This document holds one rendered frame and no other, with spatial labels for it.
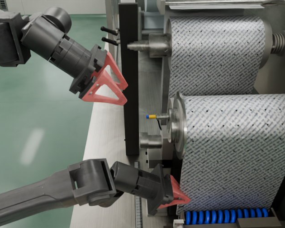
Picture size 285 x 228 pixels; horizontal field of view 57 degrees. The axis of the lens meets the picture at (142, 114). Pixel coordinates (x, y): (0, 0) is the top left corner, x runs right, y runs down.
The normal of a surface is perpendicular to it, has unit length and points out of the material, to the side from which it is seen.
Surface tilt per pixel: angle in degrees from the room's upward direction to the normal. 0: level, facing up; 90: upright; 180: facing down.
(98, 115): 0
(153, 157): 0
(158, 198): 60
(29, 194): 20
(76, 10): 90
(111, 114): 0
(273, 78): 90
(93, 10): 90
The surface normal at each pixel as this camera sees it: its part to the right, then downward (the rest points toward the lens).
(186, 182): 0.04, 0.58
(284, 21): -1.00, 0.03
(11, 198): 0.02, -0.56
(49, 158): 0.00, -0.82
